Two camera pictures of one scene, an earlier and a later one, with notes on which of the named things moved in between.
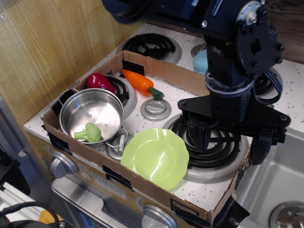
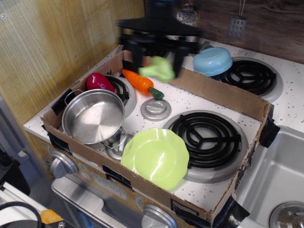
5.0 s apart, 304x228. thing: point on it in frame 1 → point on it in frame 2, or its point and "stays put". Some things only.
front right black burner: x=226 y=153 stays put
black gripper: x=241 y=113 → x=144 y=32
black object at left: x=11 y=173 stays put
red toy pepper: x=98 y=80 stays put
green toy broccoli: x=92 y=133 → x=160 y=68
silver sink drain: x=289 y=214 stays put
